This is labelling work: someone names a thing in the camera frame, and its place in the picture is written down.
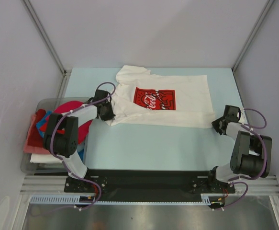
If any white folded t-shirt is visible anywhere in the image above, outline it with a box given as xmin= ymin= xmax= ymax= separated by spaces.
xmin=30 ymin=154 xmax=61 ymax=164

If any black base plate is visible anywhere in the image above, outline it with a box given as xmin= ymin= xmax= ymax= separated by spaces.
xmin=64 ymin=170 xmax=235 ymax=201

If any white slotted cable duct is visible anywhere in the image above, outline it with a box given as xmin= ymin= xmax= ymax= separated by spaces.
xmin=30 ymin=195 xmax=224 ymax=206

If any blue t-shirt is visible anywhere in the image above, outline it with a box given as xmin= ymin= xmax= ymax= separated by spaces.
xmin=35 ymin=111 xmax=85 ymax=163

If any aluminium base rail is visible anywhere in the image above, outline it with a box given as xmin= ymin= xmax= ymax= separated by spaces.
xmin=19 ymin=176 xmax=279 ymax=230

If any pink folded t-shirt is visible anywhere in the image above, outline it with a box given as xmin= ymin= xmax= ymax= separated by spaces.
xmin=23 ymin=114 xmax=51 ymax=155

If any clear plastic bin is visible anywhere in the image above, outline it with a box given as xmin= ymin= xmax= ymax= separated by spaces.
xmin=21 ymin=97 xmax=89 ymax=175

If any white t-shirt with red print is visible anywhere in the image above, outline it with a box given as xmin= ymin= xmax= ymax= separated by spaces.
xmin=107 ymin=65 xmax=216 ymax=128

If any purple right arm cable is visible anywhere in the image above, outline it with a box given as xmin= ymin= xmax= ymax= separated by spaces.
xmin=211 ymin=108 xmax=268 ymax=211

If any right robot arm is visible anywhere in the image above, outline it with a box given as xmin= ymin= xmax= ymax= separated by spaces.
xmin=207 ymin=105 xmax=272 ymax=192

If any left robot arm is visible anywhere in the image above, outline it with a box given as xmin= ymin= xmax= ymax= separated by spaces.
xmin=42 ymin=89 xmax=115 ymax=192

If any right aluminium frame post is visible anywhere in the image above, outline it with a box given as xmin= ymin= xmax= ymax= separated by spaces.
xmin=232 ymin=0 xmax=277 ymax=74

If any left aluminium frame post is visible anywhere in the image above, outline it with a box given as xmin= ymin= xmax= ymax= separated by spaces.
xmin=21 ymin=0 xmax=71 ymax=98

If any dark red folded t-shirt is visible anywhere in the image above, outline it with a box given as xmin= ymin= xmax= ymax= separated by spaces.
xmin=27 ymin=109 xmax=46 ymax=148

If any magenta t-shirt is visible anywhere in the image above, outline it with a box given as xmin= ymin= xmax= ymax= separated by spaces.
xmin=54 ymin=100 xmax=92 ymax=144

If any aluminium frame post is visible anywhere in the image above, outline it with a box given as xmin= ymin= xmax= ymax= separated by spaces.
xmin=21 ymin=0 xmax=71 ymax=98
xmin=232 ymin=0 xmax=277 ymax=74

